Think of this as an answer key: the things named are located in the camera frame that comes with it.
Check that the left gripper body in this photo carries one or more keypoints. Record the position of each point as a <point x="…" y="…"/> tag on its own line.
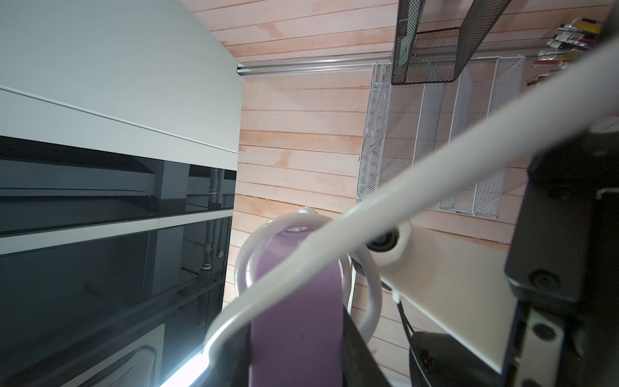
<point x="562" y="266"/>

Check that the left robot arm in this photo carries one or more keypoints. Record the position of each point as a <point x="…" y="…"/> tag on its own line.
<point x="438" y="360"/>

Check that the black mesh basket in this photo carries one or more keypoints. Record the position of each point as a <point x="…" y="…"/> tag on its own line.
<point x="439" y="56"/>

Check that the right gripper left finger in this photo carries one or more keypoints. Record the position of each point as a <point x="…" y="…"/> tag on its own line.
<point x="231" y="367"/>

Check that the bundle of pencils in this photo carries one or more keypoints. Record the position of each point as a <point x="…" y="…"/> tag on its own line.
<point x="572" y="41"/>

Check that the grey black cabinet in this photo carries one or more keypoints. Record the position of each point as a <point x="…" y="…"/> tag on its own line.
<point x="120" y="123"/>

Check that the white wire mesh shelf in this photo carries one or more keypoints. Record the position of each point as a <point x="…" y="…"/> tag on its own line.
<point x="407" y="123"/>

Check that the horizontal aluminium wall rail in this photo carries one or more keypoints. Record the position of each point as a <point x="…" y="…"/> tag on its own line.
<point x="313" y="65"/>

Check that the purple power strip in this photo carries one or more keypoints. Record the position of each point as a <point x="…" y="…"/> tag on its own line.
<point x="298" y="341"/>

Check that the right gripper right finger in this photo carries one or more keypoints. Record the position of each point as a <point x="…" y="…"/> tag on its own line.
<point x="359" y="366"/>

